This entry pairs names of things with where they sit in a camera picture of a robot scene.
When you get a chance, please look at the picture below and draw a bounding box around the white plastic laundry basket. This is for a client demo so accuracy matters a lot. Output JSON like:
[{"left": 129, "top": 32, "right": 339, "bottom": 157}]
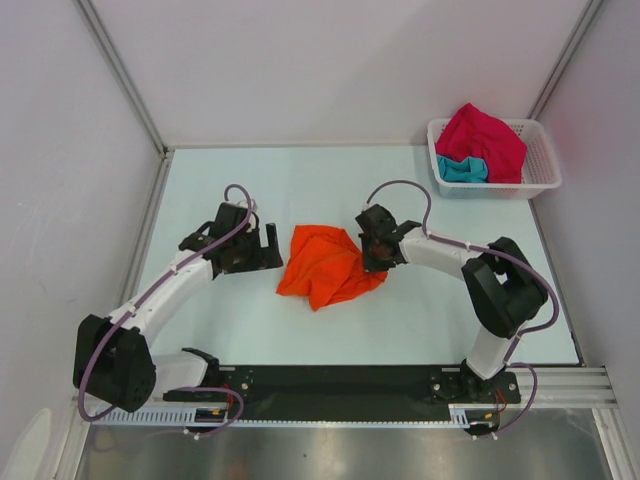
[{"left": 427, "top": 118, "right": 562, "bottom": 200}]

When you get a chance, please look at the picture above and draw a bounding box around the left white slotted cable duct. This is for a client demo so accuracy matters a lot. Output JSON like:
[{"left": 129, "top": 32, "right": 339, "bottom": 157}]
[{"left": 94, "top": 404, "right": 228, "bottom": 427}]

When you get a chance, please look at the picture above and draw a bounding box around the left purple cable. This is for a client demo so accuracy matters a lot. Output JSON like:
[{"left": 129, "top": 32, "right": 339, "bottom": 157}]
[{"left": 79, "top": 183, "right": 259, "bottom": 441}]

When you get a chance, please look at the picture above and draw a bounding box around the aluminium front frame rail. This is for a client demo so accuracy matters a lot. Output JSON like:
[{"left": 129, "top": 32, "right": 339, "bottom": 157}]
[{"left": 69, "top": 366, "right": 621, "bottom": 409}]

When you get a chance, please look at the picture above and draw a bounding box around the teal t shirt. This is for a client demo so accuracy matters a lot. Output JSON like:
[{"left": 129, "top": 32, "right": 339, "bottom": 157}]
[{"left": 437, "top": 155, "right": 489, "bottom": 183}]

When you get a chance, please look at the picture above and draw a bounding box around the purple cable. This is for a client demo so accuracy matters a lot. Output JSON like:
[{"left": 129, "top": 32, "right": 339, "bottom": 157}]
[
  {"left": 364, "top": 179, "right": 560, "bottom": 441},
  {"left": 79, "top": 183, "right": 259, "bottom": 441}
]

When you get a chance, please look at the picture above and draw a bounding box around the right white slotted cable duct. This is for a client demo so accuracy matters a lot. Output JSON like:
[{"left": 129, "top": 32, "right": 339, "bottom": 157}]
[{"left": 449, "top": 404, "right": 501, "bottom": 428}]

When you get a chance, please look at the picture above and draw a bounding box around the right aluminium corner post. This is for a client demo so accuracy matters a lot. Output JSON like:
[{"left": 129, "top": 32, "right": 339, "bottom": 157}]
[{"left": 527, "top": 0, "right": 609, "bottom": 121}]

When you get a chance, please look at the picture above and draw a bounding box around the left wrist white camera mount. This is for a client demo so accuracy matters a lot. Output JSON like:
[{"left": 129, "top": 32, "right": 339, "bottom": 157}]
[{"left": 237, "top": 198, "right": 258, "bottom": 213}]

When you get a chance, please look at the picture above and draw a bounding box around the left aluminium corner post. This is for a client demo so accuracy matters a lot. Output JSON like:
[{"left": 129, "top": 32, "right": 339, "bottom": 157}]
[{"left": 73, "top": 0, "right": 168, "bottom": 158}]

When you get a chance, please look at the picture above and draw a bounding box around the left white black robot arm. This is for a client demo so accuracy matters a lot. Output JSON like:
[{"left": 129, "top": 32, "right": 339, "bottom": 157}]
[{"left": 72, "top": 202, "right": 283, "bottom": 412}]

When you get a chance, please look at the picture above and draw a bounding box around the aluminium corner post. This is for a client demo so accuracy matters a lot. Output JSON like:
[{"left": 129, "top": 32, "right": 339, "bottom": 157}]
[
  {"left": 527, "top": 0, "right": 609, "bottom": 121},
  {"left": 73, "top": 0, "right": 168, "bottom": 158}
]

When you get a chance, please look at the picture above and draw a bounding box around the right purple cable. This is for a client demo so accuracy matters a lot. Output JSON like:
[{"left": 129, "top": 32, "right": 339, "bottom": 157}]
[{"left": 364, "top": 179, "right": 560, "bottom": 441}]

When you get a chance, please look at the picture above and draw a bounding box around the white slotted cable duct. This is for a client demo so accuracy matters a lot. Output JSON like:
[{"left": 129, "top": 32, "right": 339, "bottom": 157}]
[
  {"left": 449, "top": 404, "right": 501, "bottom": 428},
  {"left": 94, "top": 404, "right": 228, "bottom": 427}
]

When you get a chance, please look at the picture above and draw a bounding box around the magenta t shirt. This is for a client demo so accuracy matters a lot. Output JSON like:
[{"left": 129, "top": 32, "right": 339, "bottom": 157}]
[{"left": 435, "top": 103, "right": 527, "bottom": 184}]

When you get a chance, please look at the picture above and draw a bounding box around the orange t shirt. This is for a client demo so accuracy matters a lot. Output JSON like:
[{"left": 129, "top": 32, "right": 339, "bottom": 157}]
[{"left": 276, "top": 225, "right": 388, "bottom": 311}]

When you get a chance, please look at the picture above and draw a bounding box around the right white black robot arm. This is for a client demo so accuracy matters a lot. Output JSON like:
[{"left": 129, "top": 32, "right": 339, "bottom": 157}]
[{"left": 355, "top": 204, "right": 549, "bottom": 401}]

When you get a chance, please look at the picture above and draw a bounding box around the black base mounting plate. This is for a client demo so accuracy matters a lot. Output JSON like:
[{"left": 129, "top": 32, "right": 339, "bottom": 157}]
[{"left": 162, "top": 363, "right": 522, "bottom": 424}]

